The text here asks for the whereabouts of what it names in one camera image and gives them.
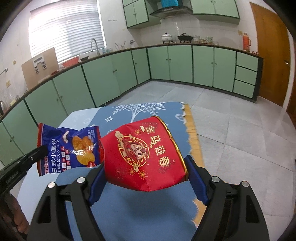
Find wooden table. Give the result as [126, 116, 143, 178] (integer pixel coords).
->
[184, 104, 206, 227]

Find range hood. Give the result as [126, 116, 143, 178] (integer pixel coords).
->
[150, 6, 193, 19]

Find blue snack bag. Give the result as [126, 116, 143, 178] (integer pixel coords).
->
[37, 123, 100, 176]

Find red basin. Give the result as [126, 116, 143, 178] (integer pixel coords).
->
[62, 57, 79, 68]

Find orange thermos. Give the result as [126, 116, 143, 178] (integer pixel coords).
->
[243, 33, 251, 52]

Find cardboard sheet on counter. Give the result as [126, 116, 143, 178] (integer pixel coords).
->
[22, 48, 60, 90]

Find brown wooden door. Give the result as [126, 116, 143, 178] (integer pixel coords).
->
[250, 3, 290, 106]

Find chrome faucet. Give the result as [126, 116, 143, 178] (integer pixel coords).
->
[90, 38, 100, 56]

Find green upper wall cabinets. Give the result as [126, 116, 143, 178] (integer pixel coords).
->
[121, 0, 240, 29]

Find left hand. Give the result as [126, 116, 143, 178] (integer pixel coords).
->
[11, 194, 30, 235]

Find blue box above hood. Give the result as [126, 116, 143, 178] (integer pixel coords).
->
[161, 0, 181, 8]

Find white pot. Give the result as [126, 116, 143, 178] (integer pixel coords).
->
[161, 33, 174, 44]

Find blue tablecloth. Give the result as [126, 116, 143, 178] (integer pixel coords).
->
[17, 101, 200, 241]

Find window blinds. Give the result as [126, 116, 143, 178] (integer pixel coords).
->
[28, 1, 106, 63]

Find green lower kitchen cabinets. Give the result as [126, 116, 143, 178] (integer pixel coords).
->
[1, 44, 263, 165]

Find black wok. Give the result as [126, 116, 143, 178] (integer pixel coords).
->
[178, 33, 193, 43]

